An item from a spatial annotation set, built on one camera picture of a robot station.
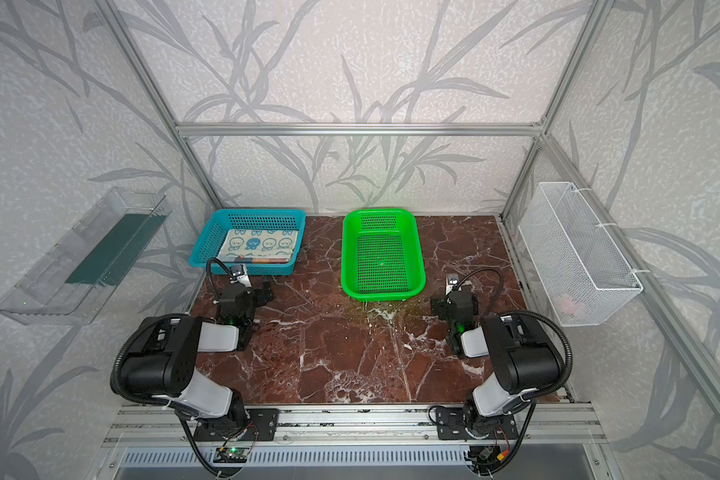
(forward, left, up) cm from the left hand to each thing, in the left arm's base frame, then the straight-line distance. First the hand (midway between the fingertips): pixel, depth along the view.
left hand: (255, 271), depth 94 cm
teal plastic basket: (+13, +21, -2) cm, 24 cm away
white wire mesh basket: (-18, -81, +29) cm, 88 cm away
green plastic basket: (+11, -41, -9) cm, 43 cm away
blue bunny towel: (+13, +4, -4) cm, 14 cm away
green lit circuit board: (-47, -4, -9) cm, 48 cm away
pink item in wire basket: (-18, -85, +15) cm, 89 cm away
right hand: (-2, -64, -4) cm, 64 cm away
